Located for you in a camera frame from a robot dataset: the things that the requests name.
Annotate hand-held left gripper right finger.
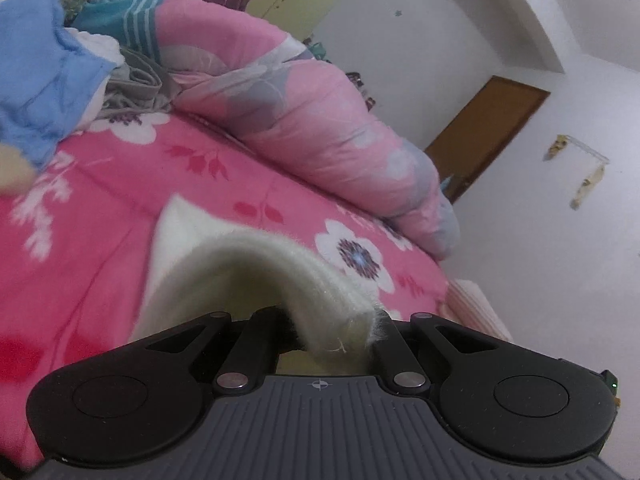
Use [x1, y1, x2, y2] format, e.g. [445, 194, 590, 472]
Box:
[374, 311, 502, 397]

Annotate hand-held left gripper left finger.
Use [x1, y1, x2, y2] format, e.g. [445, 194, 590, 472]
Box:
[144, 306, 302, 396]

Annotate cream knit sweater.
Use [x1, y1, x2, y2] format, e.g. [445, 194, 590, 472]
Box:
[132, 195, 392, 377]

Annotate pink floral blanket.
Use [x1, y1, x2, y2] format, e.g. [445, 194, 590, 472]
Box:
[0, 110, 453, 476]

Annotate long cream hanging rag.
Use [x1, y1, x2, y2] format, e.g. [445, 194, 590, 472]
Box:
[569, 164, 607, 212]

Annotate pink and grey floral quilt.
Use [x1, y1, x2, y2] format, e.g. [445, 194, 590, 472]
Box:
[155, 0, 462, 262]

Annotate brown wooden door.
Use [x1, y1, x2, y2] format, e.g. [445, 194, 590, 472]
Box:
[424, 75, 552, 207]

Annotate small yellow hanging rag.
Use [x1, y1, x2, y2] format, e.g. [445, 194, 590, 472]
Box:
[542, 134, 569, 162]

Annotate cluttered dresser items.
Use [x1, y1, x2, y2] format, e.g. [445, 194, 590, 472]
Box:
[304, 37, 382, 112]

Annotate grey garment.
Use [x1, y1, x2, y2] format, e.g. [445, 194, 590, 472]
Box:
[101, 47, 177, 122]

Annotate crumpled beige cloth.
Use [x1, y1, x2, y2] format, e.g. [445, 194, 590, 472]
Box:
[0, 142, 39, 197]

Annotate white garment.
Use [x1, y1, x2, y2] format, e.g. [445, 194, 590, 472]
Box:
[64, 27, 127, 132]

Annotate blue garment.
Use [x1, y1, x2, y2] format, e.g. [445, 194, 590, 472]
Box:
[0, 0, 126, 172]

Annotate teal striped garment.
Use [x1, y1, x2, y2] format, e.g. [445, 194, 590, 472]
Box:
[69, 0, 169, 64]

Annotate wall hook rack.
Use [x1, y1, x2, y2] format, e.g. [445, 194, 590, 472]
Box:
[555, 134, 612, 164]

